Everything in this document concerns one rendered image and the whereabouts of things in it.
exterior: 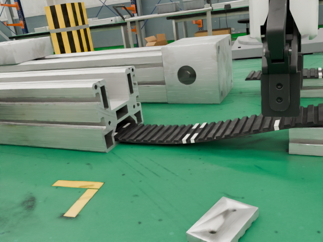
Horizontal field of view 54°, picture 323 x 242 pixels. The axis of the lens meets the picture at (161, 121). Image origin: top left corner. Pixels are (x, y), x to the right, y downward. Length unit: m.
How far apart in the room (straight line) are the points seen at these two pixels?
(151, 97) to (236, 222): 0.35
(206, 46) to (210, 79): 0.05
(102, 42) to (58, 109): 8.78
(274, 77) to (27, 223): 0.24
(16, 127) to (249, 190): 0.32
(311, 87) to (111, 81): 0.29
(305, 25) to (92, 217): 0.23
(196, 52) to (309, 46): 0.43
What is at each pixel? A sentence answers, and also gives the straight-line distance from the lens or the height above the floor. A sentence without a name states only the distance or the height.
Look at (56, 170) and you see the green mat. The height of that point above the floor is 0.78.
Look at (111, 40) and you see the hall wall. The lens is 9.04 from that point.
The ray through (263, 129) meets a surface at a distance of 0.33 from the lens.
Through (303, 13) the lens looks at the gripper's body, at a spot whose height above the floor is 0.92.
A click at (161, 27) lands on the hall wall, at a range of 8.46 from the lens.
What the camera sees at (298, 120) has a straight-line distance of 0.33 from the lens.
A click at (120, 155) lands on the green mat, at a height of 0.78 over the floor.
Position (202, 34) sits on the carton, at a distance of 5.37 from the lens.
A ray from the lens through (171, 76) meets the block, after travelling 0.52.
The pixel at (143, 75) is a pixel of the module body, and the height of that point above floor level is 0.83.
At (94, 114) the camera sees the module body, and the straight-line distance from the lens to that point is 0.37.
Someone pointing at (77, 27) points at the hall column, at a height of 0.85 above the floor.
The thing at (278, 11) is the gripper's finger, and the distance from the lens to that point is 0.26.
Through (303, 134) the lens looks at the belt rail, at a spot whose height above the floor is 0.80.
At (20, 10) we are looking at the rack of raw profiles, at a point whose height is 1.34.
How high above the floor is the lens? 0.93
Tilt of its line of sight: 20 degrees down
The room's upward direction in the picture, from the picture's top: 8 degrees counter-clockwise
